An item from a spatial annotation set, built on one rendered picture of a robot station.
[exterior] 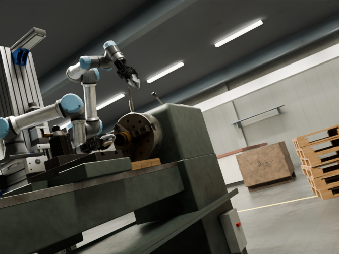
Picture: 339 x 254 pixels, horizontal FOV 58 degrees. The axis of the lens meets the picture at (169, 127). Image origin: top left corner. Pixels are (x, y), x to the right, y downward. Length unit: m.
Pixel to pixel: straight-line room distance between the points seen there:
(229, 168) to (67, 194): 8.29
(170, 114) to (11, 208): 1.20
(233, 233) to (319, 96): 9.56
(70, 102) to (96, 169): 0.73
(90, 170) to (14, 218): 0.32
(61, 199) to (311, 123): 10.67
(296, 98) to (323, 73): 1.13
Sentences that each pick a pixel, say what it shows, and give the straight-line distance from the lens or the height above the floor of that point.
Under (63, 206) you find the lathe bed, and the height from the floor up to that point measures 0.79.
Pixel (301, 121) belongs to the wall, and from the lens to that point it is 11.52.
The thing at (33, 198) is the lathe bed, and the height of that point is 0.84.
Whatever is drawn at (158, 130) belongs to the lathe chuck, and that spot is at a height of 1.08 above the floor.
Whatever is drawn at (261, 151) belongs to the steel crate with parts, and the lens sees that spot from 6.67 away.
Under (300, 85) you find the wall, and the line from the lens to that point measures 11.57.
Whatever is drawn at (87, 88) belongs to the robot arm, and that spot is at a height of 1.59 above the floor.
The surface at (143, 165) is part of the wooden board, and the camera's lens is 1.61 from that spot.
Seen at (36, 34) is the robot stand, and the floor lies 1.98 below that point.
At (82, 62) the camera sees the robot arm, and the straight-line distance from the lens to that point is 1.99.
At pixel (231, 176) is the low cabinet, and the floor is 0.31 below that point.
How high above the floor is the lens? 0.78
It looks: 9 degrees up
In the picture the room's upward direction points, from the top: 17 degrees counter-clockwise
